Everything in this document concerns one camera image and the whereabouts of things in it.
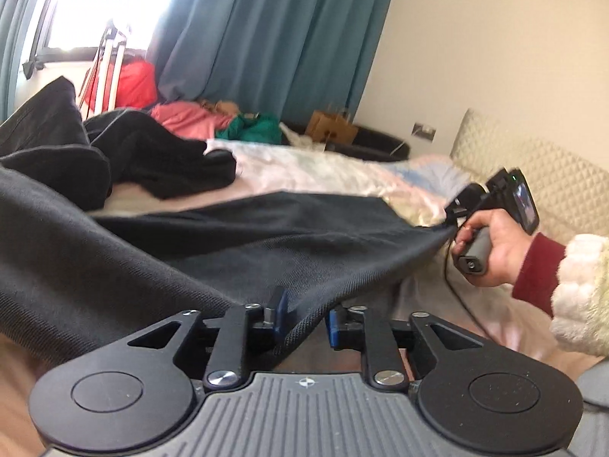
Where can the person's right hand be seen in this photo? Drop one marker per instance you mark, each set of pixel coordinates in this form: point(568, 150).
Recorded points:
point(506, 247)

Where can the grey-teal curtain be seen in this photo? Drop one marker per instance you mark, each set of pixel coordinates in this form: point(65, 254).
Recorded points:
point(16, 33)

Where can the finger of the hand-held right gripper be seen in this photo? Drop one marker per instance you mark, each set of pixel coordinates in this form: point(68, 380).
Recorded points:
point(464, 202)

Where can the pastel printed blanket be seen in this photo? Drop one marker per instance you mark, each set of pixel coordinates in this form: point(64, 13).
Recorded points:
point(333, 169)

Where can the person's grey clothing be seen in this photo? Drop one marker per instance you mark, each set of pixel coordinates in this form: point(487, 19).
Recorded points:
point(594, 409)

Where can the white folding stand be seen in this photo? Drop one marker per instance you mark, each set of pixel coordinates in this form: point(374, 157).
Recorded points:
point(114, 71)

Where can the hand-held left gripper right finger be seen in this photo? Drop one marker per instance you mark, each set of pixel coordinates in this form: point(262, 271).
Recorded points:
point(333, 327)

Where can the brown paper bag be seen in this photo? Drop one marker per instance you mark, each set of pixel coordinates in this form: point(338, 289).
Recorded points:
point(330, 128)

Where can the window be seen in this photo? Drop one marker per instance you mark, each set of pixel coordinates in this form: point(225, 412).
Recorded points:
point(95, 0)

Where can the black garment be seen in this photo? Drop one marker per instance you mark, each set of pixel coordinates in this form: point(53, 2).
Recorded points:
point(142, 147)

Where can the dark grey garment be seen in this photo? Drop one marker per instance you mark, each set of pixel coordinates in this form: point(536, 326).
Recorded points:
point(200, 247)

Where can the pink garment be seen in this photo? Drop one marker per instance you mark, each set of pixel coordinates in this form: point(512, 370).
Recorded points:
point(183, 119)

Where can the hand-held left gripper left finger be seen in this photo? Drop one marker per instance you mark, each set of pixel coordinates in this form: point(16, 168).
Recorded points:
point(281, 305)

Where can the wall socket plate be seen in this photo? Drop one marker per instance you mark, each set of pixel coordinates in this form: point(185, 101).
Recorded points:
point(423, 131)

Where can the green garment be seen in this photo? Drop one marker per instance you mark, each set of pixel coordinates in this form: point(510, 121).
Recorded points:
point(252, 128)

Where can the teal curtain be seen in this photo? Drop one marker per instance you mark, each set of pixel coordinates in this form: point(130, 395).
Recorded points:
point(285, 33)

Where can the red cloth bundle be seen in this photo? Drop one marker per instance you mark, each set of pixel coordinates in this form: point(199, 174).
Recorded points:
point(131, 83)

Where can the cream quilted headboard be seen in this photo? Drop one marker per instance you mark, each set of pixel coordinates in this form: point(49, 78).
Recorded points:
point(547, 166)

